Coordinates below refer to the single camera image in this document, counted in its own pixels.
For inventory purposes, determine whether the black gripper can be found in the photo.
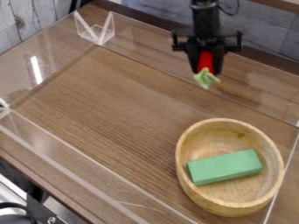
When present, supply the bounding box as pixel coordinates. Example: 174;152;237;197
171;27;243;75

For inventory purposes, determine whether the red felt strawberry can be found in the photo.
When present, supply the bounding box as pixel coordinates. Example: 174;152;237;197
192;51;221;89

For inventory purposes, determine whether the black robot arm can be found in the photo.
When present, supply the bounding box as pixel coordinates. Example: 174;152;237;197
172;0;243;76

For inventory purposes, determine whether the wooden bowl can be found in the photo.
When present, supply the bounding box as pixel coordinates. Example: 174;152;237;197
175;118;286;217

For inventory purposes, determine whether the green rectangular block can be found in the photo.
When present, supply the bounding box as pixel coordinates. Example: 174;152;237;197
186;149;263;186

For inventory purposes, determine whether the clear acrylic corner bracket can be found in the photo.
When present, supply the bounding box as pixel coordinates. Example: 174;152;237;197
74;11;115;46

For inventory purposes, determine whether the clear acrylic enclosure wall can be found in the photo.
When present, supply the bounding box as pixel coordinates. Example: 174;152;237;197
0;14;299;224

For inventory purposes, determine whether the black metal table bracket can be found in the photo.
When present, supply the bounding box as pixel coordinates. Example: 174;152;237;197
27;185;60;224

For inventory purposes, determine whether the black cable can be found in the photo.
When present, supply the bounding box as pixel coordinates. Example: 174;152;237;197
0;200;28;224

